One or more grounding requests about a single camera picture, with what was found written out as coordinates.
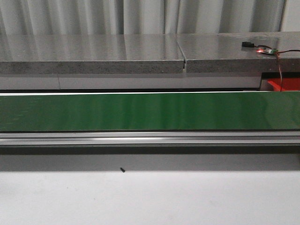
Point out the grey stone countertop slab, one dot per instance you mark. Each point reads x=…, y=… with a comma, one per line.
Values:
x=148, y=53

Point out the black connector plug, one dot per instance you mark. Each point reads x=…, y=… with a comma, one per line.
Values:
x=248, y=44

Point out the green conveyor belt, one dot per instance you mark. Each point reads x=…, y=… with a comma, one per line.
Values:
x=151, y=111

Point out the small green circuit board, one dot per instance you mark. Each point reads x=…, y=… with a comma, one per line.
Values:
x=267, y=51

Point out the red plastic tray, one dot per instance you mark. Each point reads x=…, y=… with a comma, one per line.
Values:
x=287, y=84

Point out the grey pleated curtain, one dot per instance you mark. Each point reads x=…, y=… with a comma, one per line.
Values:
x=39, y=17

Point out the aluminium conveyor frame rail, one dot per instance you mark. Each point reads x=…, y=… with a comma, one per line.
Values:
x=157, y=138

